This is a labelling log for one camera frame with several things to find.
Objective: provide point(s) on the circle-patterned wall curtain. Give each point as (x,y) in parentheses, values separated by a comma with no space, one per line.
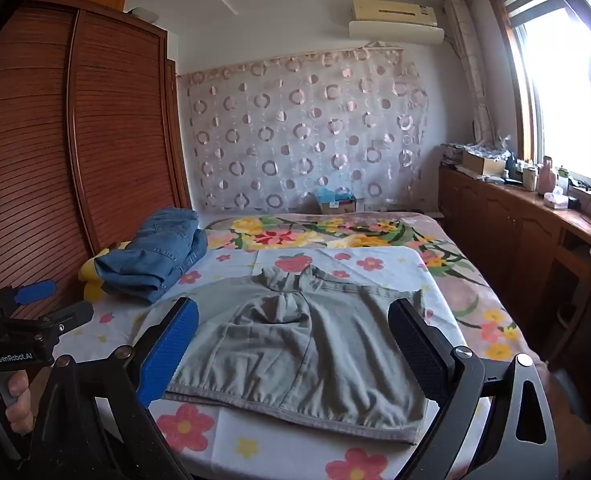
(300,125)

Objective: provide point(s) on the wall air conditioner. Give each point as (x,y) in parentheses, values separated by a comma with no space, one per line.
(395,20)

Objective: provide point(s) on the yellow cloth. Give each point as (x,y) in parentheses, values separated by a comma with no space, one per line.
(89,272)

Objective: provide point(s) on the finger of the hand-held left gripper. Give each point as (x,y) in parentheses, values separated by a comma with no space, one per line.
(35,291)
(72,316)

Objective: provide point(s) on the brown wooden wardrobe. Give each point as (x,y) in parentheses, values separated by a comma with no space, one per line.
(35,135)

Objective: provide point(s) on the white floral bed sheet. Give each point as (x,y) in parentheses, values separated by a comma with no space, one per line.
(255,450)

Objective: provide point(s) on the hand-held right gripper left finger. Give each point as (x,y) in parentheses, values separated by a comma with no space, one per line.
(175,350)

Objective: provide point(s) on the pale window curtain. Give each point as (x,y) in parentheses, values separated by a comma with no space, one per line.
(470,75)

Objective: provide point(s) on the wooden counter cabinet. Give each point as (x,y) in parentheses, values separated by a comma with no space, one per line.
(505,230)

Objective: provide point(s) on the cardboard box with blue bag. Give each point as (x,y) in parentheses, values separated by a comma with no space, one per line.
(338,202)

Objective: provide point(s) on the pink floral blanket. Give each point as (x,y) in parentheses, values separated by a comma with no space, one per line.
(450,270)

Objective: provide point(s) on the blue jeans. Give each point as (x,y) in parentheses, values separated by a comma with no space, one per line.
(160,255)

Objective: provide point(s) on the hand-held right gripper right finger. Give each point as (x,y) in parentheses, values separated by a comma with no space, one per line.
(418,355)

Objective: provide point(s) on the window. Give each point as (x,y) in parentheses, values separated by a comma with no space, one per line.
(565,85)

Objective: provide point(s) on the pile of plastic bags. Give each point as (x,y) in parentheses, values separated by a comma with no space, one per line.
(475,147)

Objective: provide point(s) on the pink tissue box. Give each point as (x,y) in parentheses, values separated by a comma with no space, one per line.
(555,199)

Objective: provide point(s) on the grey-green pants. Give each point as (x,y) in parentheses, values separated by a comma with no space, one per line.
(300,350)

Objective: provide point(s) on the dark chair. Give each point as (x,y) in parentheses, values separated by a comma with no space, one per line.
(570,360)

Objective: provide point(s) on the open cardboard box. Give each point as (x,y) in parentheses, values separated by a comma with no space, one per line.
(483,162)

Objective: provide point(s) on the white jar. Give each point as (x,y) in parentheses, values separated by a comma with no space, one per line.
(529,177)

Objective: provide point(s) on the pale pink bottle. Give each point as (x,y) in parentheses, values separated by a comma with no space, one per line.
(547,177)

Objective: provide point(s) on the person's left hand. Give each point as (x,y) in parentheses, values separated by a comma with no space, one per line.
(17,405)

